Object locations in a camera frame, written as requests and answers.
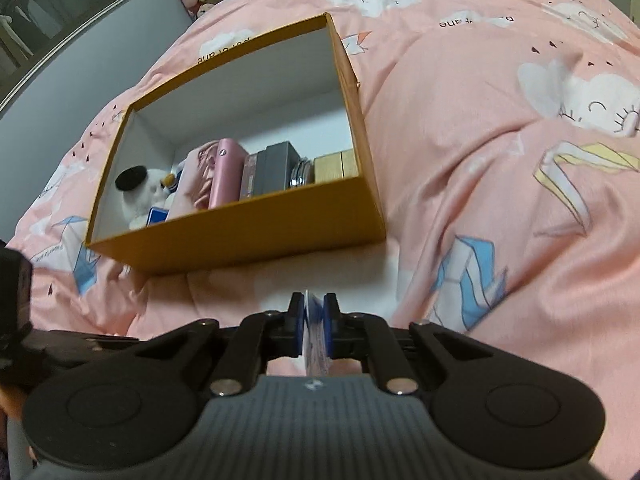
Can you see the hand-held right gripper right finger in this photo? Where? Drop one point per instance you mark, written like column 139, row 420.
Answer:
column 331, row 322

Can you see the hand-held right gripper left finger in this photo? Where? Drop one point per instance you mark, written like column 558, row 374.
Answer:
column 298, row 322

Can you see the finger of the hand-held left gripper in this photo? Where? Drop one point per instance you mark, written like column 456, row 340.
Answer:
column 80, row 345

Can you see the white lotion tube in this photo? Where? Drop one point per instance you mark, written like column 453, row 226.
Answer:
column 314, row 320

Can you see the orange cardboard box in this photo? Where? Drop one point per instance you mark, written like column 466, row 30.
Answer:
column 240, row 240

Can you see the dark grey box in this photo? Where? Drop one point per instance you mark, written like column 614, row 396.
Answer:
column 277, row 170

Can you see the reddish brown small carton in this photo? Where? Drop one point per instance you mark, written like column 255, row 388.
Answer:
column 252, row 175

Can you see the gold gift box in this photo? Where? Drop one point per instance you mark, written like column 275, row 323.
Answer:
column 335, row 167

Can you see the white plush toy black hat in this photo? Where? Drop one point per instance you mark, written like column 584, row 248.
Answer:
column 140, row 195

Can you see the pink snap wallet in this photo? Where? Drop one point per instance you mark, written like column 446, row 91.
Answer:
column 227, row 175

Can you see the pink zip pouch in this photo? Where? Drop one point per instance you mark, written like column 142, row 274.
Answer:
column 195, row 180

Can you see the brown bear plush blue tag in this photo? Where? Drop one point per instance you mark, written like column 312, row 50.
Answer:
column 167, row 187

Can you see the dark window frame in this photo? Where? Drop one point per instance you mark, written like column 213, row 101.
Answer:
column 50, row 10

